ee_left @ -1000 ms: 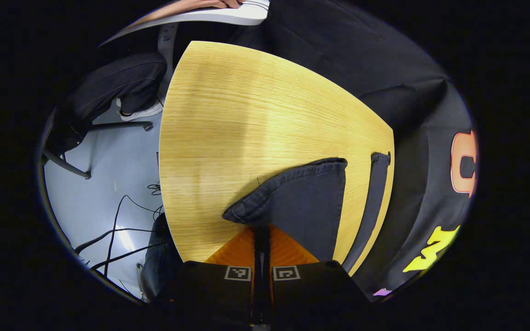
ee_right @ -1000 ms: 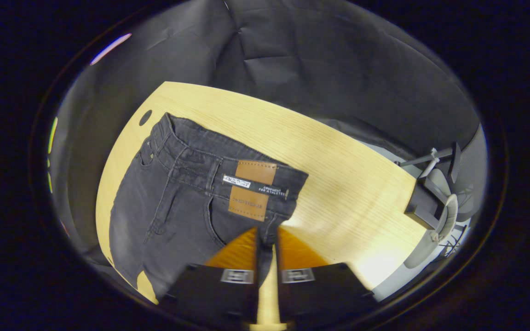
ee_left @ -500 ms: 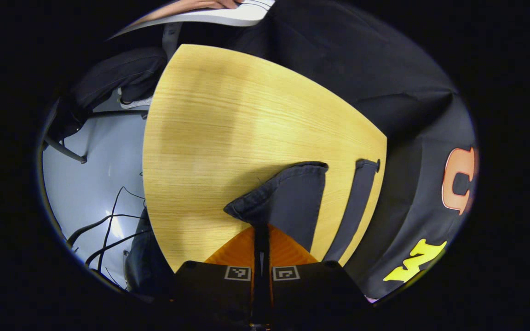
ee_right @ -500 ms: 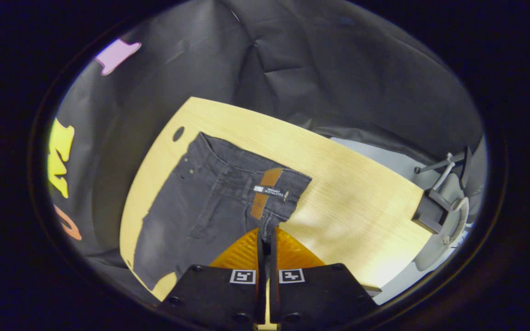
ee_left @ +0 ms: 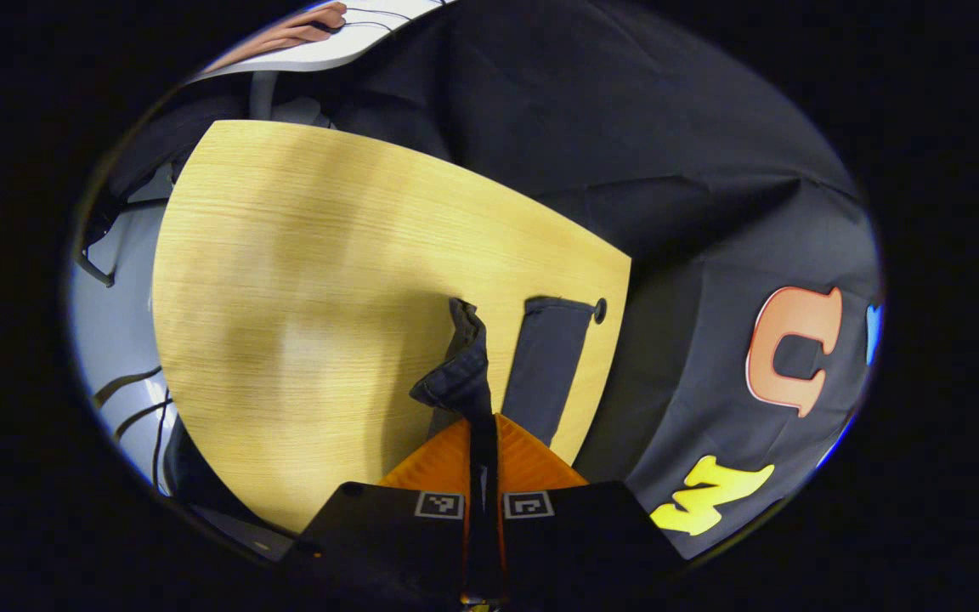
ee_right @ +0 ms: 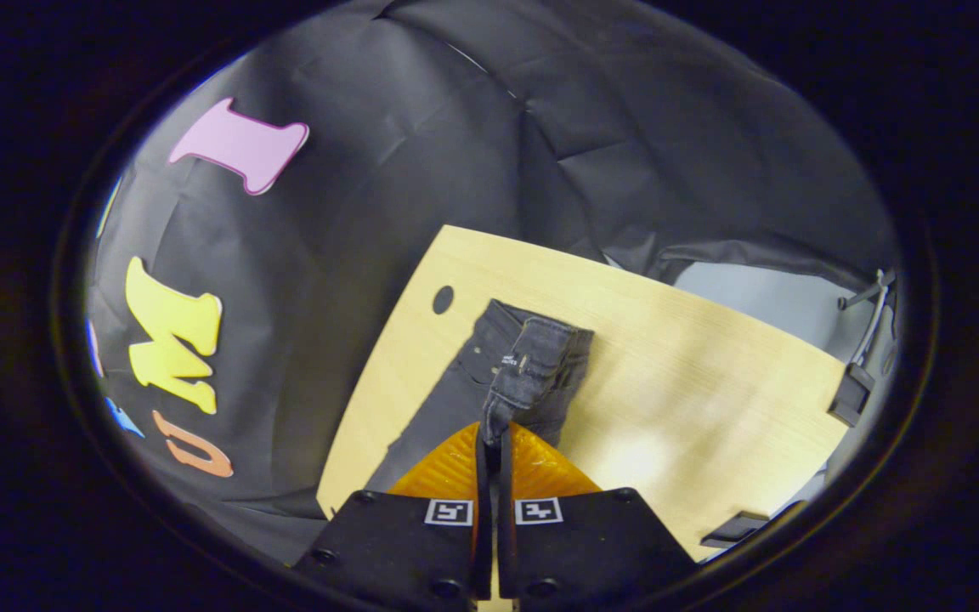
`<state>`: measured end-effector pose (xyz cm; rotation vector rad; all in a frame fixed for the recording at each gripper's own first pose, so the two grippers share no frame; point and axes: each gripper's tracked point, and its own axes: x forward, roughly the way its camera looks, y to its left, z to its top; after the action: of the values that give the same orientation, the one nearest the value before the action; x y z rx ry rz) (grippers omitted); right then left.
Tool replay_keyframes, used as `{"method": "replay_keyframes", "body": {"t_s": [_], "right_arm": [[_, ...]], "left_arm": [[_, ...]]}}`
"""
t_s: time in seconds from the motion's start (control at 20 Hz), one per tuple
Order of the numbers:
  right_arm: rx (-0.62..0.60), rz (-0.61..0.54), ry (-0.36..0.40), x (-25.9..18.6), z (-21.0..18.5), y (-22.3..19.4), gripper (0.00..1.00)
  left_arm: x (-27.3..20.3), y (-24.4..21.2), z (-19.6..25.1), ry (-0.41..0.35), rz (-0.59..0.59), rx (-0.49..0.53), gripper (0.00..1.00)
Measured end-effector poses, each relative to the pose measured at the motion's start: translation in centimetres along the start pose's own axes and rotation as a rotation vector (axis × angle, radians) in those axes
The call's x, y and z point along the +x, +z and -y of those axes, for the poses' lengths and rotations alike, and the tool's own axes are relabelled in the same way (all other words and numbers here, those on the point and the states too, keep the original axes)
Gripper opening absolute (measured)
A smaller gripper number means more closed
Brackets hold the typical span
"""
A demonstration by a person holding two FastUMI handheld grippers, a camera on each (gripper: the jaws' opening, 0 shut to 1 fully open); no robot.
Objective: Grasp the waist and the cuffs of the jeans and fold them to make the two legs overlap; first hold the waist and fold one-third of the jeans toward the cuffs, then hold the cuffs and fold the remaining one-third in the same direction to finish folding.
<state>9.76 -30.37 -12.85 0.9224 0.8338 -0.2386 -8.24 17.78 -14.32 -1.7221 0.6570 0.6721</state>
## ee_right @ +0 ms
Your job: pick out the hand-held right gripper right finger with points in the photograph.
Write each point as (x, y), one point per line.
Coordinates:
(591, 544)

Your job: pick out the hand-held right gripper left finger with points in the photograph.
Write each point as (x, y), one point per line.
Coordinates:
(396, 544)

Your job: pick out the black jeans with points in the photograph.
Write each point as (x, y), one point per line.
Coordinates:
(532, 365)

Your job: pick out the black table leg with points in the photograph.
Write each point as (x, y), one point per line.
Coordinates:
(851, 393)
(736, 529)

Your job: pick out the black table grommet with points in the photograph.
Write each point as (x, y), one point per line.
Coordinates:
(443, 299)

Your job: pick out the grey metal stand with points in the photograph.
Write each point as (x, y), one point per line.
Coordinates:
(874, 314)

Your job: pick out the black backdrop cloth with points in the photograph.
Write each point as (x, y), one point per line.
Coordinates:
(421, 144)

